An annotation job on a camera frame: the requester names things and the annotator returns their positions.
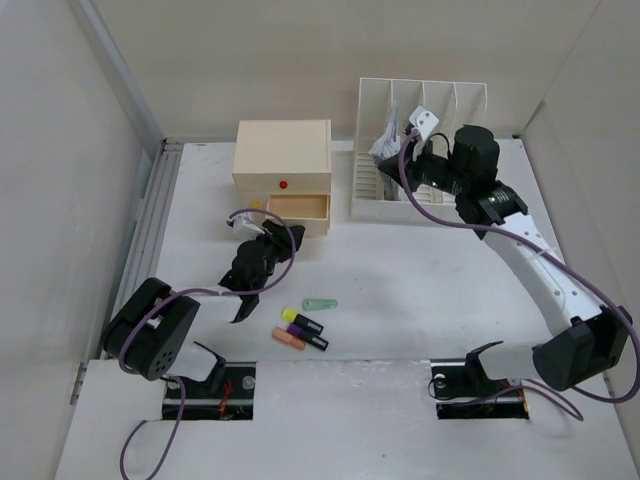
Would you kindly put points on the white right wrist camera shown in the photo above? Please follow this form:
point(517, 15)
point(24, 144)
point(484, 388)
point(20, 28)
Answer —
point(423, 121)

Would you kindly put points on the grey setup guide booklet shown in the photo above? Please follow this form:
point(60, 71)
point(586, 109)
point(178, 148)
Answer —
point(385, 147)

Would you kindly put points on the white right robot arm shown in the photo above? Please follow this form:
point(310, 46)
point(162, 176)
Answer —
point(587, 332)

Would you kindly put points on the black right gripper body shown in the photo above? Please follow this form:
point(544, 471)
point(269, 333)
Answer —
point(435, 171)

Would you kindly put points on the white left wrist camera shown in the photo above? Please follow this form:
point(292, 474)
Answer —
point(244, 227)

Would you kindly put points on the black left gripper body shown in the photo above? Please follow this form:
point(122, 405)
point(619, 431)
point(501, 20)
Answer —
point(272, 255)

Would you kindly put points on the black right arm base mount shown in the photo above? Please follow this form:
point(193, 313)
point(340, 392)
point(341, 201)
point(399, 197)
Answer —
point(463, 391)

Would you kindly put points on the orange highlighter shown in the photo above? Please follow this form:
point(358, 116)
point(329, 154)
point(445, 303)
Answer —
point(282, 336)

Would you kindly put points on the cream wooden drawer cabinet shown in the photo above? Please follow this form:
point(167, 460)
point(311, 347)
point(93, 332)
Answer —
point(284, 166)

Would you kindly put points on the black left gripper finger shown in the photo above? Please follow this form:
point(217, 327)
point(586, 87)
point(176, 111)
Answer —
point(277, 234)
point(291, 240)

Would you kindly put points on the green transparent highlighter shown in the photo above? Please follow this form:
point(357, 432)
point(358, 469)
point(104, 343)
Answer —
point(319, 304)

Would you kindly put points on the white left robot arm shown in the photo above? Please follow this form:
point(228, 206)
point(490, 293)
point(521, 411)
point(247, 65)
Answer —
point(147, 333)

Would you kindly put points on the purple capped black highlighter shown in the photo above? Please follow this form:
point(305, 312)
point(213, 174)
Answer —
point(308, 337)

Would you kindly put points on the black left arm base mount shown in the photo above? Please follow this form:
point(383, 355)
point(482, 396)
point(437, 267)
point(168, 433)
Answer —
point(202, 385)

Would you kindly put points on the aluminium frame rail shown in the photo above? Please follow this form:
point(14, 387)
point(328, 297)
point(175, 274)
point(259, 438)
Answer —
point(156, 174)

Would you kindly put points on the white plastic file organizer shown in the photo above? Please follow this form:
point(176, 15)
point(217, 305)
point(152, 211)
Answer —
point(384, 110)

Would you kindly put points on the yellow capped black highlighter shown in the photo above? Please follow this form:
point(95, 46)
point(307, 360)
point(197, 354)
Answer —
point(295, 318)

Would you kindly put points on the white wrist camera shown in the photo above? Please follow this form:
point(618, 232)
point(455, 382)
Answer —
point(244, 227)
point(423, 121)

